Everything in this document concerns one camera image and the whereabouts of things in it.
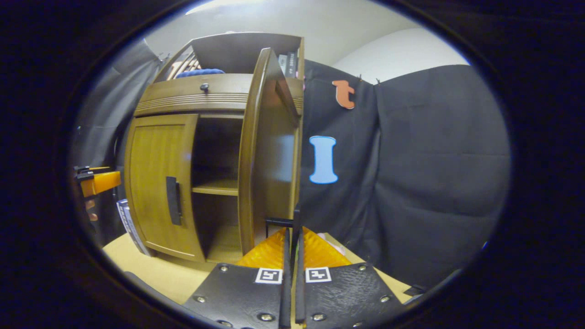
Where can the wooden drawer front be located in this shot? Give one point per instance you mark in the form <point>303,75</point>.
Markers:
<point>192,91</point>

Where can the grey book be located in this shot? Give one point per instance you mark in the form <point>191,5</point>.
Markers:
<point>283,64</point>

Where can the wooden shoe cabinet door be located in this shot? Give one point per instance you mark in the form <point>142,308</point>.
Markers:
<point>151,173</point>
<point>274,160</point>

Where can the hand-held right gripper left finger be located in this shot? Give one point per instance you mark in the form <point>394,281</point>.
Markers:
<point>287,283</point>

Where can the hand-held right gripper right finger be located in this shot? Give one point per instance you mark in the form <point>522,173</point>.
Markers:
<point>300,292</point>

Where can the black backdrop cloth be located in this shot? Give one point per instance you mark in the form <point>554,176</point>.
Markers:
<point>434,160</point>

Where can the white printed panel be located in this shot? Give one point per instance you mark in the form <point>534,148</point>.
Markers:
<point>130,224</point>

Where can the wooden inner shelf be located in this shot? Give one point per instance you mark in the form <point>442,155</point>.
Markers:
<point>217,187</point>

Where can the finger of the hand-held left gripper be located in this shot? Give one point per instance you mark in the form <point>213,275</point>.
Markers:
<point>103,182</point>
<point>91,169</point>

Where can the blue folded cloth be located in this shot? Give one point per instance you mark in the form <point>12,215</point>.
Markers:
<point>201,72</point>

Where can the wooden double-door shoe cabinet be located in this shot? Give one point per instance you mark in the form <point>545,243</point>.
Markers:
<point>237,52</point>

